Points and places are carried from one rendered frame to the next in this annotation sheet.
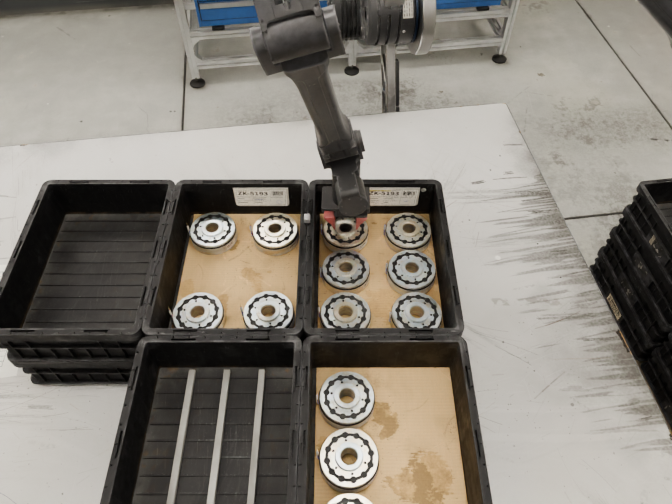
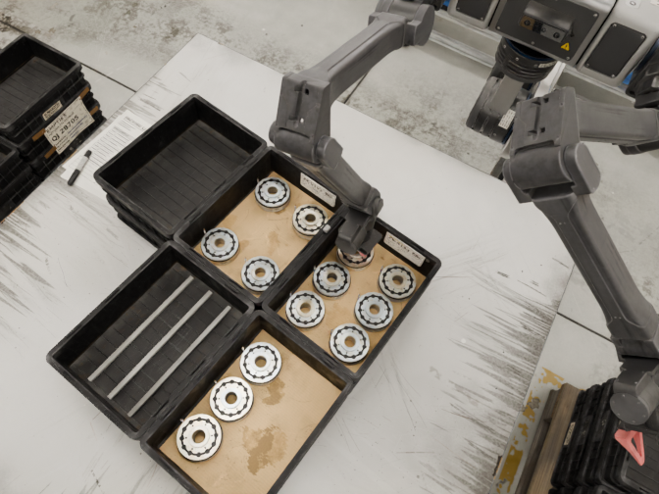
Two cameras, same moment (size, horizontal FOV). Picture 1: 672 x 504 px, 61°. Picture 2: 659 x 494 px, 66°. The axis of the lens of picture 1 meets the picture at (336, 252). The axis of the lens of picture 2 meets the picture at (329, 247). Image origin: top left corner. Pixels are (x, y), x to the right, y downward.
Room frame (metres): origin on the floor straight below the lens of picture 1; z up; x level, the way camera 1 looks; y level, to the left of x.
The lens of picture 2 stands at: (0.22, -0.27, 2.12)
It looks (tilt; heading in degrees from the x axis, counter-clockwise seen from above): 63 degrees down; 29
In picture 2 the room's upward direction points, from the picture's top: 10 degrees clockwise
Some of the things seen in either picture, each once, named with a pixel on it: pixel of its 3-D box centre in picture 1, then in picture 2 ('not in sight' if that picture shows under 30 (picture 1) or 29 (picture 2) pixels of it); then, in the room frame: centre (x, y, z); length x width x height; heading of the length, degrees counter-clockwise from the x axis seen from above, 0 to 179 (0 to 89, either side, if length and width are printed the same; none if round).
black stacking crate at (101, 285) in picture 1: (96, 267); (186, 172); (0.71, 0.51, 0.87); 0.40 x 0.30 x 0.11; 0
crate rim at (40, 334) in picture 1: (88, 252); (183, 161); (0.71, 0.51, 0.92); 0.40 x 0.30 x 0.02; 0
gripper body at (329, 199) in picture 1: (345, 191); (361, 228); (0.82, -0.02, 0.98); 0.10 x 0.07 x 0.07; 89
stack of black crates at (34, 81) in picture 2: not in sight; (40, 118); (0.71, 1.47, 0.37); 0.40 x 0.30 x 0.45; 8
